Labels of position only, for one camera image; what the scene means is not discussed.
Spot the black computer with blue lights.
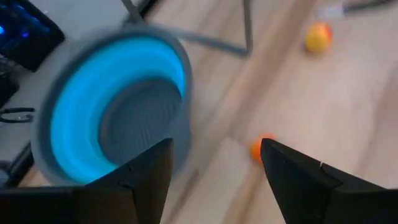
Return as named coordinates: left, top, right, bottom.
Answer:
left=0, top=0, right=66, bottom=72

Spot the blue collapsible bowl grey rim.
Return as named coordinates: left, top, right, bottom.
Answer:
left=30, top=26, right=193, bottom=187

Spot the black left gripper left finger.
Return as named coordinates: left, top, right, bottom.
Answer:
left=73, top=138, right=174, bottom=224

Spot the black cable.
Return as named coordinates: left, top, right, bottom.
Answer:
left=0, top=107, right=35, bottom=124

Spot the grey perforated metal stand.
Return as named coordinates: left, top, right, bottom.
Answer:
left=119, top=0, right=254, bottom=58

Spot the red yellow toy pear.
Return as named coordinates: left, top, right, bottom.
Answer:
left=303, top=21, right=333, bottom=54

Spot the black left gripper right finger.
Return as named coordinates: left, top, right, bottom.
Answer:
left=261, top=139, right=386, bottom=224

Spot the small orange toy fruit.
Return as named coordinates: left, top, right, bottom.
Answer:
left=248, top=133, right=276, bottom=164

